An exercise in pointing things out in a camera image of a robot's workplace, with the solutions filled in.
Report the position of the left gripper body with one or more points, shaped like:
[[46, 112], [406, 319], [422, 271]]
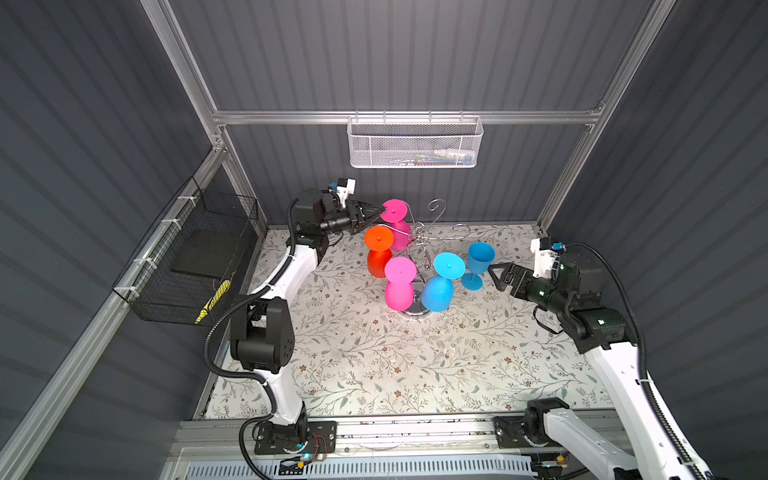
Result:
[[342, 220]]

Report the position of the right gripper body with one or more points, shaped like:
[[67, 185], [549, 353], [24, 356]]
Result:
[[538, 290]]

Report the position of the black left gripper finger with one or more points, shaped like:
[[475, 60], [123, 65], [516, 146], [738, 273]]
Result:
[[368, 222], [367, 210]]

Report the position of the pink wine glass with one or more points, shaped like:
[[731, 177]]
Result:
[[400, 273], [395, 217]]

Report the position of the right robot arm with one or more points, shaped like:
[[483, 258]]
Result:
[[615, 347]]

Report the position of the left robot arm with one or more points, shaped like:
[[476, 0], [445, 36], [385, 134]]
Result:
[[261, 333]]

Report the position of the red wine glass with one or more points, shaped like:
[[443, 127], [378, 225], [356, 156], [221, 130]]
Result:
[[379, 240]]

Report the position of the blue wine glass near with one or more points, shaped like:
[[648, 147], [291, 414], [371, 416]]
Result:
[[438, 292]]

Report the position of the chrome wine glass rack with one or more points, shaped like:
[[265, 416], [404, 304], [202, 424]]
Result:
[[422, 238]]

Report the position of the black pad in basket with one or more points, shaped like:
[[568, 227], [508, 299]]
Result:
[[208, 254]]

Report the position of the yellow black item in basket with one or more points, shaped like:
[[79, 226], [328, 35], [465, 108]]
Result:
[[206, 310]]

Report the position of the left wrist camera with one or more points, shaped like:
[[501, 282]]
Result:
[[343, 185]]

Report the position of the white wire mesh basket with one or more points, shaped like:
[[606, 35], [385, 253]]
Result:
[[418, 142]]

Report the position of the black wire basket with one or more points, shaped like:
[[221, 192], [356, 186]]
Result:
[[156, 294]]

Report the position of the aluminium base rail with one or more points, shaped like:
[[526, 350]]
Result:
[[430, 446]]

